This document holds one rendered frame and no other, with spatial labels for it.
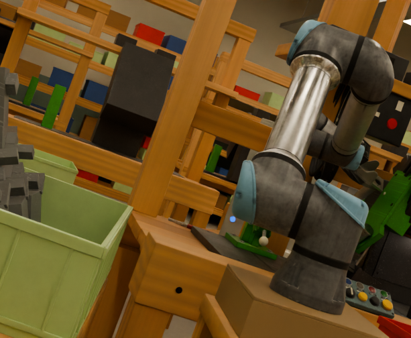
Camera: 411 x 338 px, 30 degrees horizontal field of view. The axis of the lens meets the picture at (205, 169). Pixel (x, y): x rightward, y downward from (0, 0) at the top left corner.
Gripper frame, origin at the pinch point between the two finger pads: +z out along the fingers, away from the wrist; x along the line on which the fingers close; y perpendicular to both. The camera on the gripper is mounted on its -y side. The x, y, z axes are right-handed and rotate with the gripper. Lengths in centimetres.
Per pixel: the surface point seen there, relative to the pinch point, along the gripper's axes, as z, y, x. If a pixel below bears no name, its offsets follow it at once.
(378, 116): -6.9, 6.5, 22.2
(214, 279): -32, -13, -59
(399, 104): -3.9, 12.1, 26.9
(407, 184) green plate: 2.0, 12.1, -8.1
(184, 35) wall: 34, -522, 846
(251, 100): 168, -489, 781
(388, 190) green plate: 2.4, 4.5, -4.1
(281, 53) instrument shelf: -40, -6, 33
